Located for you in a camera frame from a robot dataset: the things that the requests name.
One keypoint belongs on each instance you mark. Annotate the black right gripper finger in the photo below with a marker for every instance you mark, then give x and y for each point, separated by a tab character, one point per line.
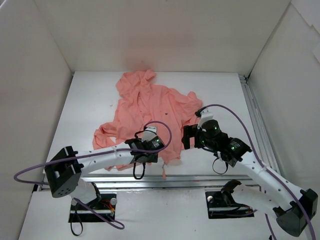
189	142
190	130

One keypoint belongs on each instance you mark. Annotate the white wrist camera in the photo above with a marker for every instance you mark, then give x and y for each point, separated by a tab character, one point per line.
205	115
149	133

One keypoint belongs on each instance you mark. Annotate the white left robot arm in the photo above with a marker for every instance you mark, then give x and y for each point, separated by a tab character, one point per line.
68	167

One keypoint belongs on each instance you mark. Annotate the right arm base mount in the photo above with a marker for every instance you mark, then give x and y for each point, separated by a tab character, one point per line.
221	205

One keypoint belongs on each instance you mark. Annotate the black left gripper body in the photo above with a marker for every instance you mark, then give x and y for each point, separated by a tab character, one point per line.
146	158

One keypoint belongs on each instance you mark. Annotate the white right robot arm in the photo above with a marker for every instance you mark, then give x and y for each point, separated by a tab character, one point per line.
291	206

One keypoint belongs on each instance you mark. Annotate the aluminium right side rail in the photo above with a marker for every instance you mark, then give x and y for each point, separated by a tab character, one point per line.
262	138

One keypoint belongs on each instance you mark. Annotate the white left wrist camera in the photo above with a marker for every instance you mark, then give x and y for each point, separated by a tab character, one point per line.
149	133

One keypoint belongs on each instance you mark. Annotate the salmon pink zip jacket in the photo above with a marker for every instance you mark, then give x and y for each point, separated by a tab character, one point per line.
142	101

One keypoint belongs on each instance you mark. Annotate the aluminium rail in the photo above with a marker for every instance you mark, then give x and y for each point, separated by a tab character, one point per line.
262	138
122	183

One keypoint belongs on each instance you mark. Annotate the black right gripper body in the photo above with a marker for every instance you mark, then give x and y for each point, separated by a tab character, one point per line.
186	136

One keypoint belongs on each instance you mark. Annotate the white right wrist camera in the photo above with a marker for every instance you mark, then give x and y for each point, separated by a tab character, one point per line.
205	115

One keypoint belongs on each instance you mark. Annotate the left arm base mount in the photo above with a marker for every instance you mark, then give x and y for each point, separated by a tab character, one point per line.
78	214

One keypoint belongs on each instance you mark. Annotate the aluminium front rail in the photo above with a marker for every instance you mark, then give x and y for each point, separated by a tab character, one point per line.
122	183

